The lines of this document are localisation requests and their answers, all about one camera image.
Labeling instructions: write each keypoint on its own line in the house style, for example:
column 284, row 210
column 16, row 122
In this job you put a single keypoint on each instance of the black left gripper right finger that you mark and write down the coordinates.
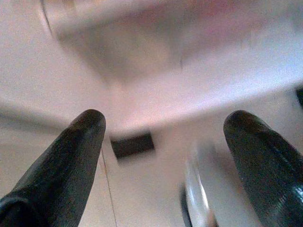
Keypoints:
column 267, row 170

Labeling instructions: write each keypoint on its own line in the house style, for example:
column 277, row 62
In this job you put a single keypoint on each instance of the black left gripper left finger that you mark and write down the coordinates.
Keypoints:
column 59, row 177

